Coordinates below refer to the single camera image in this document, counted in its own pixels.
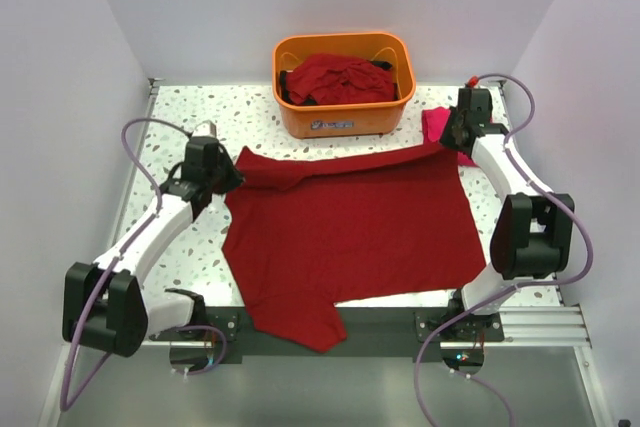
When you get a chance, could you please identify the dark red t shirt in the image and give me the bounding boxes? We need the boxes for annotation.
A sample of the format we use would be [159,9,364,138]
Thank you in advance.
[223,144,486,353]

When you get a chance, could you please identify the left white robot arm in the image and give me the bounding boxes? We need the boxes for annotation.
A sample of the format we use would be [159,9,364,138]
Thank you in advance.
[62,134,244,357]

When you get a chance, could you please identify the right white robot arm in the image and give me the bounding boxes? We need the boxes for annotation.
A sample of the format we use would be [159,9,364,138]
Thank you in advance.
[439,83,575,317]

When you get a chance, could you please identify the red t shirts in basket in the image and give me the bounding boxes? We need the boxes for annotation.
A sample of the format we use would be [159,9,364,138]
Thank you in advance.
[278,53,398,106]

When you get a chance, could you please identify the folded pink t shirt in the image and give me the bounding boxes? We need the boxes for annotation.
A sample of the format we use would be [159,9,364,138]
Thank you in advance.
[421,106,454,155]

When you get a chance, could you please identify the orange plastic basket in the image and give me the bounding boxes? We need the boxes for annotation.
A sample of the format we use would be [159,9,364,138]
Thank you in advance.
[272,32,416,139]

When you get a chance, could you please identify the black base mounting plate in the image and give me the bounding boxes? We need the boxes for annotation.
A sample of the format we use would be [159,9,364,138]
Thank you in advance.
[149,305,504,367]

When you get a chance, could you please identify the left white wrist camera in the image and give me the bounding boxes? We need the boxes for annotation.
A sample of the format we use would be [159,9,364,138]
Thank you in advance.
[191,120,217,138]

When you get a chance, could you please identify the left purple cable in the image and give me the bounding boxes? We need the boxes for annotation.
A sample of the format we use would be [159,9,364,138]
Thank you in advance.
[58,117,229,413]

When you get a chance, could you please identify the aluminium frame rail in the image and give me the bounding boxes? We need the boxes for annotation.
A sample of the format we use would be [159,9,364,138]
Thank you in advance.
[139,304,592,348]

